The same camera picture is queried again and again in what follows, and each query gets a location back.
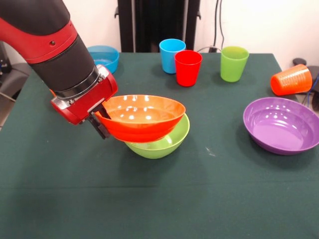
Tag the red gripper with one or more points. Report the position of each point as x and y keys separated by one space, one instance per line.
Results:
x=92 y=102

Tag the wide orange bowl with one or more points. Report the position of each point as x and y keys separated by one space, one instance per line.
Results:
x=142 y=122

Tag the green bowl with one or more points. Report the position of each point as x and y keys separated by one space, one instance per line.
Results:
x=164 y=147

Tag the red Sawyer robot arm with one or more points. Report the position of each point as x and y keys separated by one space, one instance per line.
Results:
x=45 y=37

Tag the blue bowl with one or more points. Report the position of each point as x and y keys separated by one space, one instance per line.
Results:
x=107 y=57

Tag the dark green tablecloth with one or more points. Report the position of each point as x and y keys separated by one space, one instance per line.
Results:
x=149 y=194

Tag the blue cup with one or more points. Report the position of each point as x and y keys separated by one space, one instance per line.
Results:
x=168 y=57

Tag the grey chair base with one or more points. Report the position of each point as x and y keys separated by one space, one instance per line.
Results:
x=12 y=79

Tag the red cup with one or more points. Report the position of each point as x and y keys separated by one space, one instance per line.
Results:
x=188 y=69

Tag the dark equipment rack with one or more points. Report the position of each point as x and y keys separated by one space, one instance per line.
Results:
x=2 y=57

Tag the green cup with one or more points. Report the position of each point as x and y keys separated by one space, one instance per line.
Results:
x=234 y=64

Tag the purple bowl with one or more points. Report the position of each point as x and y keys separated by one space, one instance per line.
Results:
x=279 y=129

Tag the orange cup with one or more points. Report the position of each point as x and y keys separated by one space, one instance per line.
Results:
x=291 y=81

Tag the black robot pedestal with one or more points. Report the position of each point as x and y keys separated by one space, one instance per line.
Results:
x=129 y=25

